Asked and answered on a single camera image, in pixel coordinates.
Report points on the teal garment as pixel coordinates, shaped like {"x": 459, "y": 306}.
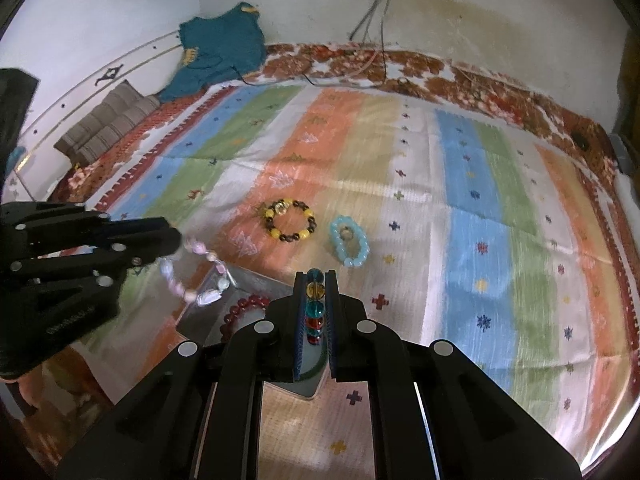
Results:
{"x": 220, "y": 40}

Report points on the small black object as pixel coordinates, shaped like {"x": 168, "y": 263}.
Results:
{"x": 581, "y": 139}

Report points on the brown floral bed sheet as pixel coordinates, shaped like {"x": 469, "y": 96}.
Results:
{"x": 425, "y": 67}

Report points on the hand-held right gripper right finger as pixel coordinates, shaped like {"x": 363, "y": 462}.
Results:
{"x": 334, "y": 320}

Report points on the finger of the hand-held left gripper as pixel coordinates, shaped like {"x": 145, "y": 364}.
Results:
{"x": 145, "y": 255}
{"x": 140, "y": 227}

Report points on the white bed headboard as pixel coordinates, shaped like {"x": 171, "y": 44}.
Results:
{"x": 75, "y": 95}

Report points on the grey box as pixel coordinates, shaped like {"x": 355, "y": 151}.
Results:
{"x": 621, "y": 152}

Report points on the black box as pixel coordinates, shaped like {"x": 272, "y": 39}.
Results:
{"x": 15, "y": 110}

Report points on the person's left hand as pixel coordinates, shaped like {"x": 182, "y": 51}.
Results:
{"x": 35, "y": 390}

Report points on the striped folded cushion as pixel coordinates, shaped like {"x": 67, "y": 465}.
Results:
{"x": 105, "y": 125}

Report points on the blue cloth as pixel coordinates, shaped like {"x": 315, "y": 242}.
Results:
{"x": 17, "y": 156}

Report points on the silver metal tin box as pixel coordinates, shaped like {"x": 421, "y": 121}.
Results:
{"x": 250, "y": 285}

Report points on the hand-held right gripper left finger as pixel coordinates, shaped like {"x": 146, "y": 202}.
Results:
{"x": 299, "y": 320}

